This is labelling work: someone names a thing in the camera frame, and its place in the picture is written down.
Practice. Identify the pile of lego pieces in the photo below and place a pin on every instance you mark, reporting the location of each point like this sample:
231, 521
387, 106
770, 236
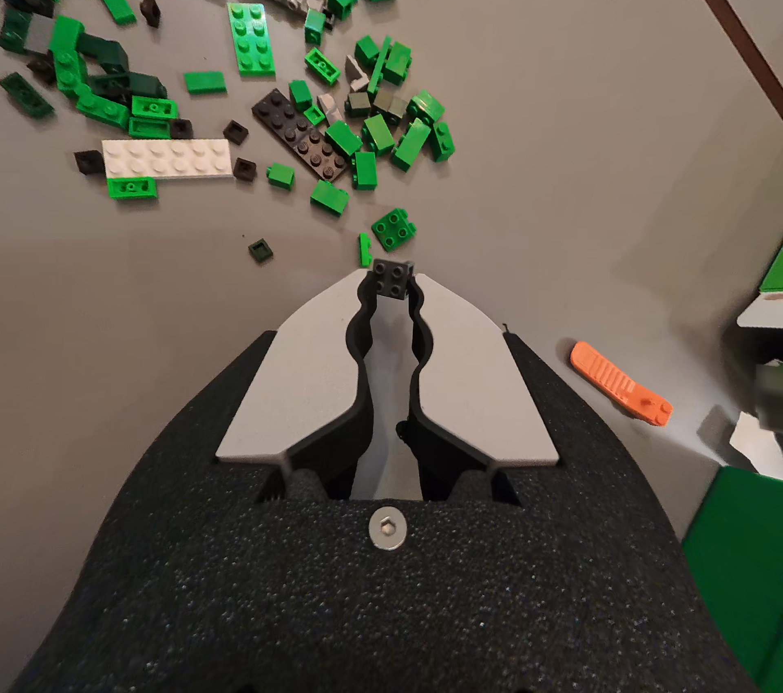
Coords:
251, 38

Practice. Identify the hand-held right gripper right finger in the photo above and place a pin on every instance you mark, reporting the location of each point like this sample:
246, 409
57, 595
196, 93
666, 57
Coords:
477, 393

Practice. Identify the orange brick separator tool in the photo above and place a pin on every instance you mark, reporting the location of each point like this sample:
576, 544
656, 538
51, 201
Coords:
612, 381

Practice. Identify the dark grey square lego plate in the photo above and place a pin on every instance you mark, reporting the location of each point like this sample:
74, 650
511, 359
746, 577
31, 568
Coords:
391, 279

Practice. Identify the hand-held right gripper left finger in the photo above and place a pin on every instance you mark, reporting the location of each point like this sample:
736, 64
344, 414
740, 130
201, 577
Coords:
293, 387

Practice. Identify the green lego baseplate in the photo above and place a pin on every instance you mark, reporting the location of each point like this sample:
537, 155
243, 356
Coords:
740, 552

